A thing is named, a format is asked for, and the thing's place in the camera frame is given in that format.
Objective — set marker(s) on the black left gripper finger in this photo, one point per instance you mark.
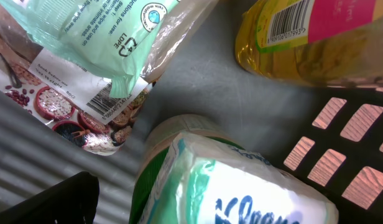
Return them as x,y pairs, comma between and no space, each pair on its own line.
73,200

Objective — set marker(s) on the green lid white jar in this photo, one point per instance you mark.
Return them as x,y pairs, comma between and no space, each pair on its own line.
157,146

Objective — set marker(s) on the Kleenex pocket tissue pack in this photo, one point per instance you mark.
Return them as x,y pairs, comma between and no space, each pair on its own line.
206,181

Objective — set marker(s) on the green wet wipes pack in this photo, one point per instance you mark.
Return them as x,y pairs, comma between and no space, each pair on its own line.
109,38

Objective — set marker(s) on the yellow dish soap bottle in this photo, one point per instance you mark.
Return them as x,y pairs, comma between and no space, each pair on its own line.
314,42

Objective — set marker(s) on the beans packet with barcode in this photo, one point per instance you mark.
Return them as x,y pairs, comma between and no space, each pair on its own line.
72,101

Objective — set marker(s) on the grey plastic shopping basket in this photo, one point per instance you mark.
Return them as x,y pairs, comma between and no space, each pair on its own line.
315,134

